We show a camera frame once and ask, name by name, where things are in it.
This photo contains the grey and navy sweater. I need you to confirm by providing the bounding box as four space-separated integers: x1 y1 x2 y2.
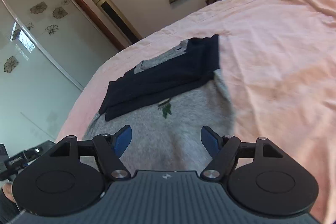
84 35 234 172

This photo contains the person's left hand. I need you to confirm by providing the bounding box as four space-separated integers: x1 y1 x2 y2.
2 182 16 203

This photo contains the black left sleeve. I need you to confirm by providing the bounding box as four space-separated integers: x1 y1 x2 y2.
0 189 20 224

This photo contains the glass sliding wardrobe door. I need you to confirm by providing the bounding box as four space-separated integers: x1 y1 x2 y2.
1 0 117 155

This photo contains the pink bed sheet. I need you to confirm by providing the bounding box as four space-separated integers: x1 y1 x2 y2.
58 0 335 223

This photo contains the gold tower air conditioner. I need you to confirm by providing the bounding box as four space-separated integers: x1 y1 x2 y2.
92 0 142 44

